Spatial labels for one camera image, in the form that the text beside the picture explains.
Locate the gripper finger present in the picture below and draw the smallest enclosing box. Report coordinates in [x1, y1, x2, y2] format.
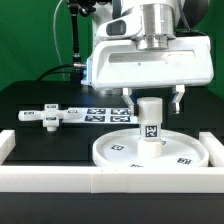
[122, 88, 135, 116]
[170, 85, 185, 114]

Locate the black camera pole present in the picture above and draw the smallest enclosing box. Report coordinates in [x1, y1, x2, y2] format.
[66, 0, 96, 69]

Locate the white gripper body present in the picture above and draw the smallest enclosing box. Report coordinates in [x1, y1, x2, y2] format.
[89, 36, 214, 90]

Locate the white right fence block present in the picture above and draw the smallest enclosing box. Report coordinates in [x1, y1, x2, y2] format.
[199, 132, 224, 167]

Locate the grey cable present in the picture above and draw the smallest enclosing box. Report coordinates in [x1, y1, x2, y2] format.
[52, 0, 66, 81]

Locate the white fiducial marker sheet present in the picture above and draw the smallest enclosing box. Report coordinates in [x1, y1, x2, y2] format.
[61, 106, 140, 126]

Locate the white round table top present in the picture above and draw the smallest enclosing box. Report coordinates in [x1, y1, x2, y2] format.
[92, 128, 209, 169]

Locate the white left fence block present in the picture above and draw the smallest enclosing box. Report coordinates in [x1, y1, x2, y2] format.
[0, 130, 16, 166]

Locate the white fence block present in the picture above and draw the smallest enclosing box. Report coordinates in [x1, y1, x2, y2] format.
[0, 130, 16, 166]
[199, 132, 224, 167]

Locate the black cable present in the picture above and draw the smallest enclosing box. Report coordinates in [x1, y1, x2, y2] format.
[35, 64, 83, 82]

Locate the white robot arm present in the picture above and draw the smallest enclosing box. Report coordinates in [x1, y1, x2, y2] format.
[82, 0, 213, 113]

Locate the white cross-shaped table base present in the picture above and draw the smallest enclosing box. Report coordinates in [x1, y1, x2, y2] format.
[18, 104, 82, 132]

